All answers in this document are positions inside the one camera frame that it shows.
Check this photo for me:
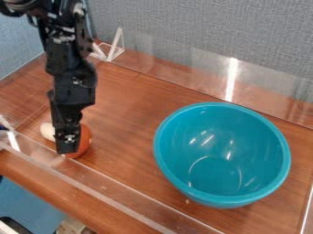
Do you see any clear acrylic front barrier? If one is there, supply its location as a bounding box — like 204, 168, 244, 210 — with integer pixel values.
0, 115, 224, 234

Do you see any blue plastic bowl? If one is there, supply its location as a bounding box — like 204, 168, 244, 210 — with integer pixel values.
153, 102, 292, 208

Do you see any brown toy mushroom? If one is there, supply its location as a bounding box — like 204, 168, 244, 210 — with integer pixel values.
41, 122, 93, 158

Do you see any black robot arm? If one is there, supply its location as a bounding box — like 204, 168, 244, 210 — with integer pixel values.
0, 0, 98, 154

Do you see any clear acrylic barrier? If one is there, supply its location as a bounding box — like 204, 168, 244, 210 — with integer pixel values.
0, 55, 53, 127
109, 30, 313, 130
0, 115, 224, 234

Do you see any clear acrylic corner bracket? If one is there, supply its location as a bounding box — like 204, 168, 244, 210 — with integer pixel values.
91, 27, 125, 62

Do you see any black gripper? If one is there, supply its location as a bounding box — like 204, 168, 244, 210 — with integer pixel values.
46, 39, 97, 154

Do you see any clear acrylic left barrier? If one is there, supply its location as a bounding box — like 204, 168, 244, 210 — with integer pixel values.
0, 55, 53, 127

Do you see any clear acrylic back barrier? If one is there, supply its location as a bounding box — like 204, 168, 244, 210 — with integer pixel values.
109, 30, 313, 130

